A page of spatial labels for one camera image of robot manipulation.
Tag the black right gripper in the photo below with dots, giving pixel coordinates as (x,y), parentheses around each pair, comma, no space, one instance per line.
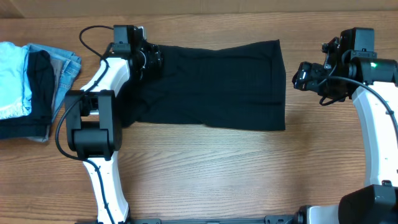
(304,76)

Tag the folded blue jeans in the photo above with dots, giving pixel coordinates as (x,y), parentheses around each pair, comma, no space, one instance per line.
(68,73)

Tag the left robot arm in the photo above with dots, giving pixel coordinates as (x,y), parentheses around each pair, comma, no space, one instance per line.
(93,126)

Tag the black t-shirt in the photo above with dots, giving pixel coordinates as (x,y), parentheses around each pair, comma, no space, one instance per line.
(238,88)

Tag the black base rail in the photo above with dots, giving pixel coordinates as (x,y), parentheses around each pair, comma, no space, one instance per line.
(268,219)

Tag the light blue folded shirt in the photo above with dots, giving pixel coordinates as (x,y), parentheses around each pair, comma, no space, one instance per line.
(16,95)

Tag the black folded garment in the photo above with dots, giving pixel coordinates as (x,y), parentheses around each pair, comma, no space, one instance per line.
(42,84)

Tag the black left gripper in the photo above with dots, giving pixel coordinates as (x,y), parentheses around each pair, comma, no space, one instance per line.
(152,55)

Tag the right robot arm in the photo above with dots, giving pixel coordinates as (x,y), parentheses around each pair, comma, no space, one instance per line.
(353,70)

